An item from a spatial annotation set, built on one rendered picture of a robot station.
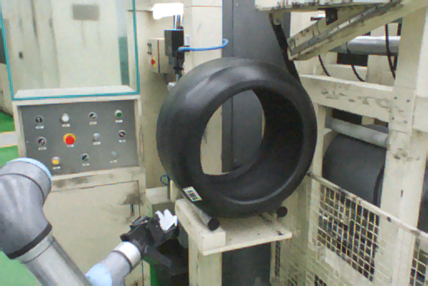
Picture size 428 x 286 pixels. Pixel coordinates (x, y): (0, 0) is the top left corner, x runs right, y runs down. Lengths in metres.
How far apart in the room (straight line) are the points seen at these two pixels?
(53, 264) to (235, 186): 0.98
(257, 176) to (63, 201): 0.93
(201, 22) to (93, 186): 0.94
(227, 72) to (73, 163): 1.01
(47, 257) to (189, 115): 0.63
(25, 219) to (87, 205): 1.23
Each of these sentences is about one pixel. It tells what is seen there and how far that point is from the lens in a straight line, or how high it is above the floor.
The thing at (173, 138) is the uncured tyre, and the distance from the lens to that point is 1.33.
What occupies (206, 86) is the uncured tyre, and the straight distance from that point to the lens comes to 1.32.
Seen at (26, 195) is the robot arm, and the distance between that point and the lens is 0.89.
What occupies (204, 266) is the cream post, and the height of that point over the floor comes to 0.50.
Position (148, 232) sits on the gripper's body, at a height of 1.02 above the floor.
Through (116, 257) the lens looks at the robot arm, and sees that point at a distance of 1.10.
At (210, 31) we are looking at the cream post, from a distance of 1.71.
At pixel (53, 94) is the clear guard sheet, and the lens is 1.97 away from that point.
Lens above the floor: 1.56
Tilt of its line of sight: 15 degrees down
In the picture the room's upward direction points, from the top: straight up
